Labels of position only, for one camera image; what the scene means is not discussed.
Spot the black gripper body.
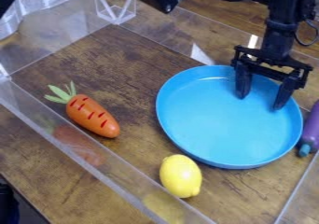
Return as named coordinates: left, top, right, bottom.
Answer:
left=232, top=19, right=312, bottom=88

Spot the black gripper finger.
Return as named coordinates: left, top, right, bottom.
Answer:
left=272, top=77, right=302, bottom=110
left=234, top=62, right=252, bottom=99

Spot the blue round tray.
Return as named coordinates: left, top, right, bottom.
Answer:
left=156, top=65, right=302, bottom=169

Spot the purple toy eggplant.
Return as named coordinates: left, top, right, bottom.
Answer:
left=297, top=100, right=319, bottom=157

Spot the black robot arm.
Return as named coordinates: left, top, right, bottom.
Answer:
left=222, top=0, right=315, bottom=110

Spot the yellow toy lemon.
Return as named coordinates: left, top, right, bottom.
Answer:
left=158, top=154, right=201, bottom=198

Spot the orange toy carrot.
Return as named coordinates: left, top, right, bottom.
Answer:
left=44, top=82, right=121, bottom=138

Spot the clear acrylic enclosure wall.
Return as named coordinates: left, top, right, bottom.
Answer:
left=0, top=0, right=319, bottom=224

